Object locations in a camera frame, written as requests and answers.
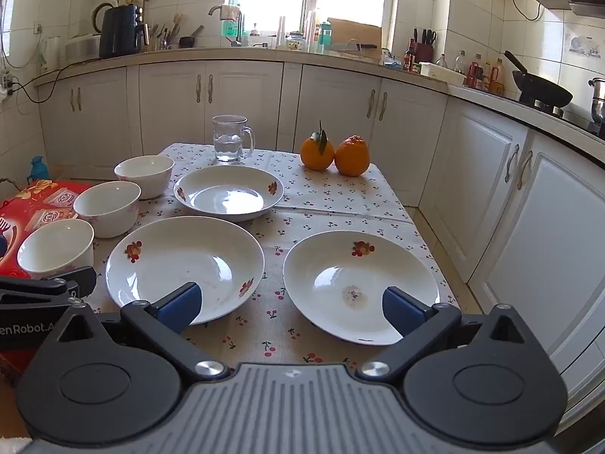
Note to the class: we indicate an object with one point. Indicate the red knife block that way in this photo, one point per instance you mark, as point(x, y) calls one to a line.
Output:
point(424, 52)

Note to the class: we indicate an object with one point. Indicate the white ceramic bowl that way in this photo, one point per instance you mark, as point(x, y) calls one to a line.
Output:
point(54, 246)
point(106, 208)
point(144, 175)

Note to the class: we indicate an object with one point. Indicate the cherry print tablecloth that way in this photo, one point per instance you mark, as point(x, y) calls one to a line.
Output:
point(307, 194)

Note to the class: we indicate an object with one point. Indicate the small black pot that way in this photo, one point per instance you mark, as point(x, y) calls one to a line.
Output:
point(189, 41)

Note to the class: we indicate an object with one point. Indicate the black wok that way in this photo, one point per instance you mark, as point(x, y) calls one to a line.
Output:
point(543, 90)

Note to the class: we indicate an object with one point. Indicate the kitchen knife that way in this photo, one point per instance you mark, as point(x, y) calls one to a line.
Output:
point(364, 47)

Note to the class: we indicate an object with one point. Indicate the steel pot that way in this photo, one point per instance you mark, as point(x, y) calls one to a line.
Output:
point(598, 101)

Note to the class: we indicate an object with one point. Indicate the white plate with fruit print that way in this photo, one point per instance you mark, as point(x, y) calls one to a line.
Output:
point(179, 255)
point(227, 198)

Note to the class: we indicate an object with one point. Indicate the floral ceramic jar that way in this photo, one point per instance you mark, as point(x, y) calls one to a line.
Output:
point(294, 42)

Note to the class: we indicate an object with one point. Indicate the dark sauce bottle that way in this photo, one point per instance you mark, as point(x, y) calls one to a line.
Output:
point(409, 59)

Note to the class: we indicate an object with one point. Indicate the red bottle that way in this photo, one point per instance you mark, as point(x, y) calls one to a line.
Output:
point(475, 73)

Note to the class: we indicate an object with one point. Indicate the clear bottle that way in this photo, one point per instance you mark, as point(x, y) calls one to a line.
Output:
point(461, 64)

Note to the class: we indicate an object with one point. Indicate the gas stove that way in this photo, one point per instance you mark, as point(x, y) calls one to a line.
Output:
point(567, 113)

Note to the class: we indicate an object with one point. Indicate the wall socket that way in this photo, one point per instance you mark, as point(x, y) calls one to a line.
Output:
point(5, 83)

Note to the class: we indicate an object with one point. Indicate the orange with leaf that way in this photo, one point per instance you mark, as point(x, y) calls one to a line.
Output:
point(314, 156)

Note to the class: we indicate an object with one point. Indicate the utensil holder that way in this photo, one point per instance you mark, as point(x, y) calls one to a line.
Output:
point(163, 38)

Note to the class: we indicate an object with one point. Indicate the white countertop appliance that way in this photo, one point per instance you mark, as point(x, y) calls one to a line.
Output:
point(80, 49)

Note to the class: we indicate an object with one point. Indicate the white jug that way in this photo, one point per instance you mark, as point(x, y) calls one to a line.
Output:
point(49, 54)

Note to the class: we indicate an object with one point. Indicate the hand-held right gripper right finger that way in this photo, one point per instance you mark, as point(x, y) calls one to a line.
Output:
point(401, 312)

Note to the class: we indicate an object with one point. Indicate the white plastic container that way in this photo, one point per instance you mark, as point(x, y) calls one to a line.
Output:
point(442, 74)

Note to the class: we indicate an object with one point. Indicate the blue thermos jug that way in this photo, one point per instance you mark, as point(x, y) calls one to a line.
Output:
point(37, 168)

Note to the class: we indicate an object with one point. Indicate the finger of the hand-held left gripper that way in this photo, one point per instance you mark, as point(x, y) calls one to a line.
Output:
point(71, 281)

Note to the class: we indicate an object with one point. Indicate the glass mug with water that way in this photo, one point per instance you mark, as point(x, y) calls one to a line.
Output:
point(227, 146)

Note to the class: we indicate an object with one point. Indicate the teal bottle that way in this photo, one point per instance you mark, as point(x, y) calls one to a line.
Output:
point(324, 35)

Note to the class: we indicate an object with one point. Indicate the white towel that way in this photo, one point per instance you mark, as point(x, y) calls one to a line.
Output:
point(229, 12)

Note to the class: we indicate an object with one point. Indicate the wooden cutting board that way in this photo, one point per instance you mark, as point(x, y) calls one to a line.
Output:
point(354, 30)

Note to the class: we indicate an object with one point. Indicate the stained white plate fruit print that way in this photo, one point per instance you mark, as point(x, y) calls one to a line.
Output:
point(340, 265)

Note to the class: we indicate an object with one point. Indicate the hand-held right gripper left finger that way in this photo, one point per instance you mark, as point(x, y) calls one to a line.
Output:
point(182, 305)

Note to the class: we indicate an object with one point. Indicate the chrome faucet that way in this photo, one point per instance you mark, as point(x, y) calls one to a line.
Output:
point(238, 23)

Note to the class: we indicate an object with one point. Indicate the yellow oil bottle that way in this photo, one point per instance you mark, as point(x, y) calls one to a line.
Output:
point(496, 80)

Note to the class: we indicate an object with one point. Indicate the kitchen countertop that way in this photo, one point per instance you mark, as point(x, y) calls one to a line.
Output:
point(165, 54)

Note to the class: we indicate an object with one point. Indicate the green dish soap bottle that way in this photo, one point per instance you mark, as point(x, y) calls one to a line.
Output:
point(232, 29)

